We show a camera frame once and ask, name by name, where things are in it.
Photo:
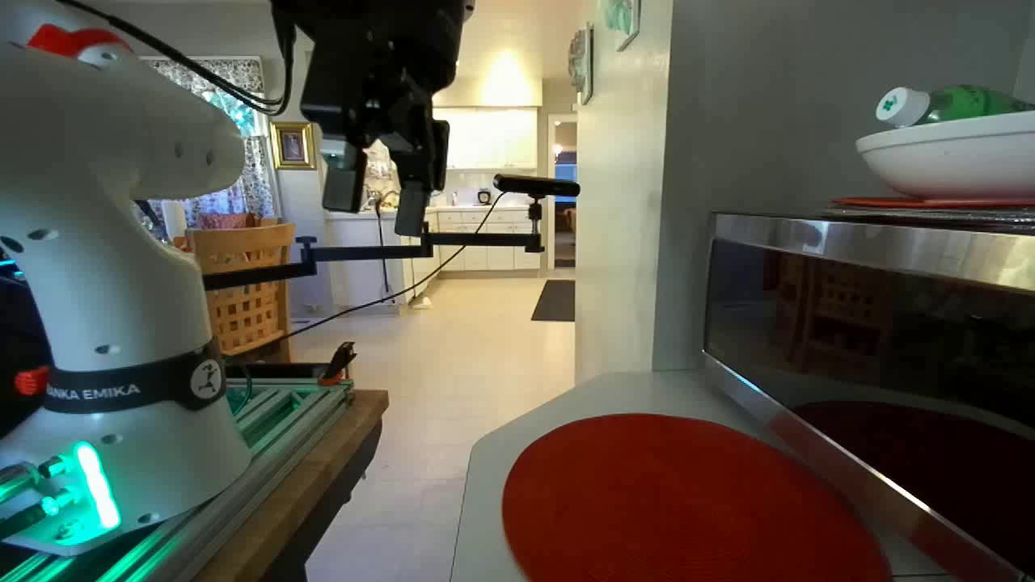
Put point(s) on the gold picture frame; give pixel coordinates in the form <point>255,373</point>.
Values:
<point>292,147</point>

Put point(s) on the black camera on boom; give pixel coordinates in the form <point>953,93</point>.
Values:
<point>535,186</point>

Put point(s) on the red mat under plate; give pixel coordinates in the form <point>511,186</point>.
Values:
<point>926,202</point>

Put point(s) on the white lower kitchen cabinets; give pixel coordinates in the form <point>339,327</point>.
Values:
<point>486,232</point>

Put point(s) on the aluminium rail base frame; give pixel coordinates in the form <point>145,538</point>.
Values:
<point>292,414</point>

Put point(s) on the black clamp orange tips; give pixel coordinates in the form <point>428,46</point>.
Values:
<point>339,364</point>

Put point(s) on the white bowl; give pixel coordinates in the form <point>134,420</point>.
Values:
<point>949,158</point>

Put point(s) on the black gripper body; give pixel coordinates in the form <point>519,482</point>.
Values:
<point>375,53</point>

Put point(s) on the stainless steel microwave oven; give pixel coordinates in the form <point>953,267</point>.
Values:
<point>883,325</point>

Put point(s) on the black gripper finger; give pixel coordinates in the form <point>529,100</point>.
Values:
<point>414,178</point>
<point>342,172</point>

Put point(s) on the dark floor mat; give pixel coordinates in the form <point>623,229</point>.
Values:
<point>555,301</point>

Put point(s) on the green plastic bottle white cap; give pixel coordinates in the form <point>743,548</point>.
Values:
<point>958,104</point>

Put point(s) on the patterned window curtain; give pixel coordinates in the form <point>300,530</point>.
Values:
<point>253,163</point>

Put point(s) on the large round red placemat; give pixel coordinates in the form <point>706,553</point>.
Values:
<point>681,507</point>

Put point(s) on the green wall picture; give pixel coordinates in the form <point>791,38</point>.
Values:
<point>623,21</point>

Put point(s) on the wooden table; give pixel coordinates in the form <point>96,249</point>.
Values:
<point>324,475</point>

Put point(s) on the round wall decoration plate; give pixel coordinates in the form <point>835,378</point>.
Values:
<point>580,65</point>

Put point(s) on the wicker laundry basket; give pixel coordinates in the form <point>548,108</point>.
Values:
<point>251,291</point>

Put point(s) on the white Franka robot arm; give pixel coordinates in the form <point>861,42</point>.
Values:
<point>106,269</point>

